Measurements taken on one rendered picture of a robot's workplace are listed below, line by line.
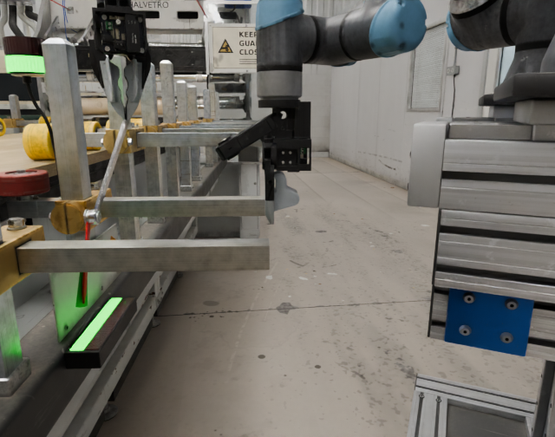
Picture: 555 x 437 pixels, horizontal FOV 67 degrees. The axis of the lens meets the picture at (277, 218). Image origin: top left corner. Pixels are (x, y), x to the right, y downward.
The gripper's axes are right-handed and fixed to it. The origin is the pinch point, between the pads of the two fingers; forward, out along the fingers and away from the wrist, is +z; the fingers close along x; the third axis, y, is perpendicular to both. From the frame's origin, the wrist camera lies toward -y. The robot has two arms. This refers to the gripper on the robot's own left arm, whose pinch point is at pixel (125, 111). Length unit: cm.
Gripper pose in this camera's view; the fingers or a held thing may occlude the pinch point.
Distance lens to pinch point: 74.9
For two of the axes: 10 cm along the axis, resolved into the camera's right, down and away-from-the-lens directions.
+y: 3.8, 2.2, -9.0
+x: 9.3, -0.9, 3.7
